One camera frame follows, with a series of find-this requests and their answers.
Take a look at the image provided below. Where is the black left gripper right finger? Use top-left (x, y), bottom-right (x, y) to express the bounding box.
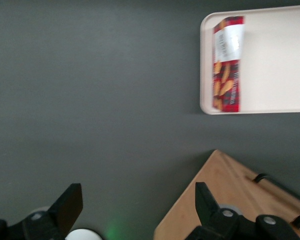
top-left (184, 181), bottom-right (242, 240)

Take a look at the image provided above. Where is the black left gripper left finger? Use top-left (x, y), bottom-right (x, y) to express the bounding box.
top-left (21, 183), bottom-right (84, 240)

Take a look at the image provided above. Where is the red tartan cookie box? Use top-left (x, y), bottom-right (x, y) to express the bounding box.
top-left (211, 15), bottom-right (246, 113)

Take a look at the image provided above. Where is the beige rectangular tray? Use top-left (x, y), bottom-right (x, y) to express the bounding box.
top-left (199, 4), bottom-right (300, 116)

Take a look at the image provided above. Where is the wooden two-drawer cabinet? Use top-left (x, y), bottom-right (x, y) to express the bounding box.
top-left (153, 149), bottom-right (300, 240)

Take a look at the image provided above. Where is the black lower drawer handle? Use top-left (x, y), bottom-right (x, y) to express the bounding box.
top-left (253, 173), bottom-right (300, 202)

